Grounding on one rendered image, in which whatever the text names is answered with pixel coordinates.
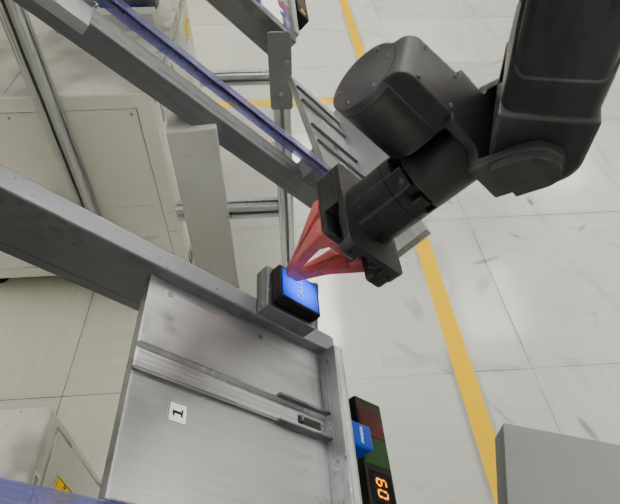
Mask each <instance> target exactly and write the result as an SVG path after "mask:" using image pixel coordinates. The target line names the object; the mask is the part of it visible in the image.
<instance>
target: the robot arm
mask: <svg viewBox="0 0 620 504"><path fill-rule="evenodd" d="M619 65H620V0H519V1H518V4H517V7H516V11H515V15H514V19H513V24H512V28H511V33H510V37H509V42H507V43H506V47H505V51H504V56H503V60H502V65H501V69H500V74H499V78H497V79H495V80H493V81H491V82H489V83H487V84H485V85H483V86H481V87H479V89H478V88H477V87H476V85H475V84H474V83H473V82H472V81H471V80H470V78H469V77H468V76H467V75H466V74H465V73H464V72H463V70H460V71H458V72H455V71H454V70H453V69H452V68H451V67H450V66H449V65H448V64H447V63H446V62H445V61H443V60H442V59H441V58H440V57H439V56H438V55H437V54H436V53H435V52H434V51H433V50H432V49H431V48H430V47H429V46H428V45H427V44H426V43H424V42H423V41H422V40H421V39H420V38H419V37H416V36H413V35H407V36H403V37H401V38H400V39H398V40H396V41H395V42H393V43H389V42H385V43H381V44H379V45H377V46H375V47H373V48H371V49H370V50H369V51H367V52H366V53H365V54H364V55H362V56H361V57H360V58H359V59H358V60H357V61H356V62H355V63H354V64H353V65H352V67H351V68H350V69H349V70H348V71H347V73H346V74H345V76H344V77H343V78H342V80H341V82H340V83H339V85H338V87H337V89H336V92H335V95H334V99H333V105H334V108H335V109H336V110H337V111H338V112H339V113H341V114H342V115H343V116H344V117H345V118H346V119H347V120H348V121H350V122H351V123H352V124H353V125H354V126H355V127H356V128H357V129H359V130H360V131H361V132H362V133H363V134H364V135H365V136H366V137H368V138H369V139H370V140H371V141H372V142H373V143H374V144H375V145H377V146H378V147H379V148H380V149H381V150H382V151H383V152H384V153H386V154H387V155H388V156H389V157H388V158H387V159H386V160H385V161H384V162H382V163H381V164H380V165H379V166H377V167H376V168H375V169H374V170H373V171H371V172H370V173H369V174H368V175H366V176H365V177H364V178H363V179H362V180H360V179H359V178H358V177H356V176H355V175H354V174H353V173H351V172H350V171H349V170H347V169H346V168H345V167H344V166H342V165H341V164H340V163H338V164H336V165H335V166H334V167H333V168H332V169H331V170H329V171H328V172H327V174H326V175H324V176H323V177H322V178H321V179H320V180H319V181H317V190H318V198H319V199H318V200H317V201H315V202H314V203H313V205H312V208H311V210H310V213H309V215H308V218H307V221H306V223H305V226H304V229H303V231H302V234H301V236H300V239H299V242H298V244H297V246H296V249H295V251H294V253H293V255H292V257H291V260H290V262H289V264H288V266H287V268H286V276H288V277H289V278H291V279H293V280H295V281H301V280H305V279H310V278H314V277H319V276H324V275H329V274H344V273H360V272H364V273H365V278H366V280H367V281H368V282H370V283H371V284H373V285H374V286H376V287H378V288H380V287H381V286H383V285H384V284H386V283H387V282H391V281H393V280H394V279H396V278H397V277H399V276H400V275H402V274H403V271H402V267H401V264H400V260H399V256H398V252H397V248H396V244H395V241H394V239H395V238H397V237H398V236H400V235H401V234H402V233H404V232H405V231H407V230H408V229H409V228H411V227H412V226H413V225H415V224H416V223H418V222H419V221H420V220H422V219H423V218H425V217H426V216H427V215H429V214H430V213H432V212H433V211H434V210H436V209H437V208H439V207H440V206H441V205H443V204H444V203H446V202H447V201H449V200H450V199H451V198H453V197H454V196H456V195H457V194H458V193H460V192H461V191H463V190H464V189H465V188H467V187H468V186H470V185H471V184H472V183H474V182H475V181H477V180H478V181H479V182H480V183H481V184H482V185H483V186H484V187H485V188H486V189H487V190H488V191H489V192H490V193H491V194H492V195H493V196H494V197H496V198H497V197H500V196H503V195H506V194H509V193H513V194H514V195H515V196H520V195H523V194H526V193H530V192H533V191H536V190H540V189H543V188H546V187H549V186H551V185H553V184H555V183H556V182H558V181H561V180H563V179H565V178H567V177H569V176H571V175H572V174H573V173H575V172H576V171H577V170H578V169H579V168H580V166H581V165H582V163H583V161H584V159H585V157H586V155H587V153H588V151H589V149H590V146H591V144H592V142H593V140H594V138H595V136H596V134H597V132H598V130H599V128H600V126H601V123H602V119H601V107H602V105H603V102H604V100H605V98H606V96H607V94H608V92H609V89H610V87H611V85H612V83H613V81H614V79H615V76H616V73H617V71H618V68H619ZM328 247H329V248H331V249H329V250H328V251H326V252H325V253H323V254H322V255H320V256H319V257H317V258H315V259H313V260H311V261H309V260H310V259H311V258H312V257H313V256H314V255H315V254H316V253H317V252H318V251H319V250H320V249H325V248H328ZM308 261H309V262H308Z"/></svg>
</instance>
